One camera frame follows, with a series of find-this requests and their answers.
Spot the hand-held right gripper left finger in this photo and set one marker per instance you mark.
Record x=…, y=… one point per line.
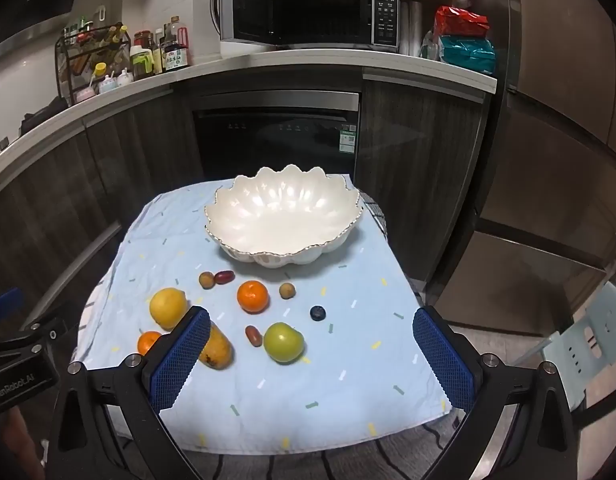
x=180, y=360

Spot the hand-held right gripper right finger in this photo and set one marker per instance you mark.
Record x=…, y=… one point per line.
x=445, y=365

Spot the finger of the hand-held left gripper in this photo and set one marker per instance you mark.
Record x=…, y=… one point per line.
x=33, y=340
x=5, y=305

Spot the small orange tangerine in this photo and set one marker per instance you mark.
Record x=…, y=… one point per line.
x=148, y=342

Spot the yellow mango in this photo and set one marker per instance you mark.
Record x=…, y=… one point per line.
x=220, y=355

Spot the yellow lemon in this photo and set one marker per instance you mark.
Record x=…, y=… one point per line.
x=168, y=306

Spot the red grape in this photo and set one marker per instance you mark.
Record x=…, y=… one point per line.
x=252, y=335
x=224, y=276

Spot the brown longan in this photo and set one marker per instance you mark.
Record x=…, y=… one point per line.
x=206, y=280
x=287, y=290

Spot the large orange tangerine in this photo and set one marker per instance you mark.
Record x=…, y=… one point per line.
x=253, y=296

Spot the blueberry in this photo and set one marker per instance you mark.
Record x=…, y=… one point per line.
x=317, y=313

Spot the white scalloped bowl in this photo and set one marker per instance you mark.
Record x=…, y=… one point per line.
x=283, y=220

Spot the person's left forearm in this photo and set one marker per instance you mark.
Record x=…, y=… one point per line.
x=13, y=440

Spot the light blue patterned tablecloth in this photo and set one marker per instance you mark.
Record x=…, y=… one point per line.
x=338, y=360

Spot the light blue plastic chair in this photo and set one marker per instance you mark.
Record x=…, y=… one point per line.
x=587, y=340

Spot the dark wood kitchen counter cabinet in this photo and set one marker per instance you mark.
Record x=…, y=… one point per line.
x=412, y=150

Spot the pink seasoning pot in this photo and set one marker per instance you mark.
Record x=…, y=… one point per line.
x=85, y=94

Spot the black built-in dishwasher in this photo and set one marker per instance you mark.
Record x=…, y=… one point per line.
x=268, y=145

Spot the pale blue seasoning pot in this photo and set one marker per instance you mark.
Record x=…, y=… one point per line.
x=108, y=83

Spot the yellow-capped bottle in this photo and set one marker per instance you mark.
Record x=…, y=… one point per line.
x=99, y=71

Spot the white seasoning pot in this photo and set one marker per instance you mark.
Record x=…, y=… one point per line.
x=124, y=77

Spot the green-lidded container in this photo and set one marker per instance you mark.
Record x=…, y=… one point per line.
x=142, y=62

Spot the group of seasoning bottles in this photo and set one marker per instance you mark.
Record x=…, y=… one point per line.
x=110, y=35

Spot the red-lidded jar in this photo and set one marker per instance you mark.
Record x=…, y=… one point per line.
x=142, y=38

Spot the white-labelled sauce bottle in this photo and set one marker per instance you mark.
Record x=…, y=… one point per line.
x=177, y=57

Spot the teal plastic package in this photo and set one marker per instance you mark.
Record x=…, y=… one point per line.
x=467, y=55

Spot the clear plastic bag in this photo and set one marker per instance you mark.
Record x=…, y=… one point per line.
x=415, y=27

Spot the red plastic bag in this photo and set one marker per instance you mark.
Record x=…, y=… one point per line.
x=460, y=22

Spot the black microwave oven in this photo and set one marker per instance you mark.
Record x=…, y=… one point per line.
x=333, y=15

